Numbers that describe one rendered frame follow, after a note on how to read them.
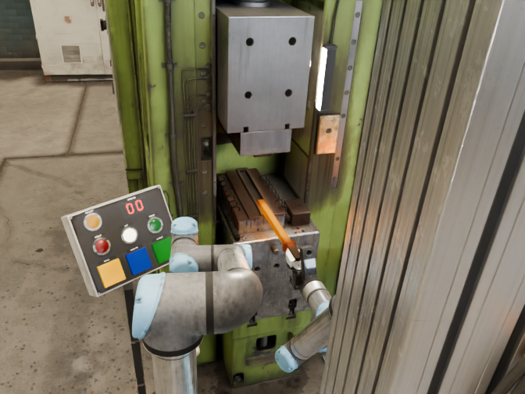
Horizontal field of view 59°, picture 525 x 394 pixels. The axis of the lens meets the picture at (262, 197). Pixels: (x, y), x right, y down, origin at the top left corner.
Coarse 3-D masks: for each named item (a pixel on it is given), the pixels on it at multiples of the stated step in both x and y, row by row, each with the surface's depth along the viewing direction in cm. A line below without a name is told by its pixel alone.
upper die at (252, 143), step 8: (288, 128) 175; (232, 136) 182; (240, 136) 170; (248, 136) 171; (256, 136) 172; (264, 136) 173; (272, 136) 174; (280, 136) 175; (288, 136) 176; (240, 144) 172; (248, 144) 173; (256, 144) 174; (264, 144) 175; (272, 144) 176; (280, 144) 177; (288, 144) 178; (240, 152) 173; (248, 152) 174; (256, 152) 175; (264, 152) 176; (272, 152) 177
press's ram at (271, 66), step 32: (224, 0) 178; (224, 32) 154; (256, 32) 153; (288, 32) 156; (224, 64) 159; (256, 64) 158; (288, 64) 162; (224, 96) 165; (256, 96) 164; (288, 96) 168; (224, 128) 171; (256, 128) 170
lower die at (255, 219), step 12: (240, 168) 225; (252, 168) 227; (216, 180) 223; (228, 180) 218; (240, 180) 217; (252, 180) 215; (228, 192) 208; (240, 192) 207; (264, 192) 207; (228, 204) 204; (240, 204) 200; (252, 204) 199; (276, 204) 199; (240, 216) 192; (252, 216) 191; (276, 216) 193; (240, 228) 191; (252, 228) 193; (264, 228) 195
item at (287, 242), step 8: (264, 200) 198; (264, 208) 192; (272, 216) 187; (272, 224) 182; (280, 224) 181; (280, 232) 176; (280, 240) 174; (288, 240) 171; (288, 248) 166; (296, 248) 166; (296, 256) 161
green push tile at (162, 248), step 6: (162, 240) 165; (168, 240) 166; (156, 246) 163; (162, 246) 165; (168, 246) 166; (156, 252) 163; (162, 252) 165; (168, 252) 166; (156, 258) 163; (162, 258) 164; (168, 258) 166
